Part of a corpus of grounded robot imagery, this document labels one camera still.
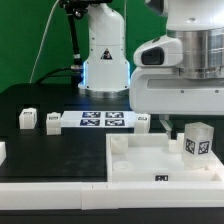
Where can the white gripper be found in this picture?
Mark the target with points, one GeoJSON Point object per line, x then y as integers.
{"type": "Point", "coordinates": [162, 91]}

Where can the white square tabletop tray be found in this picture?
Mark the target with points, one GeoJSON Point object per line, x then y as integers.
{"type": "Point", "coordinates": [153, 157]}

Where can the white fiducial marker plate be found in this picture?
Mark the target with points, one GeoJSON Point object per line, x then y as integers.
{"type": "Point", "coordinates": [98, 119]}

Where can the white obstacle fence front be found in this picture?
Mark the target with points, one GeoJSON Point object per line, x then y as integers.
{"type": "Point", "coordinates": [92, 196]}

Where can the white obstacle fence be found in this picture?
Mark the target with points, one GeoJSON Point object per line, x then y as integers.
{"type": "Point", "coordinates": [92, 196]}
{"type": "Point", "coordinates": [2, 152]}

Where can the white obstacle fence left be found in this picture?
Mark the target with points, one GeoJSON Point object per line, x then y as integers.
{"type": "Point", "coordinates": [2, 152]}

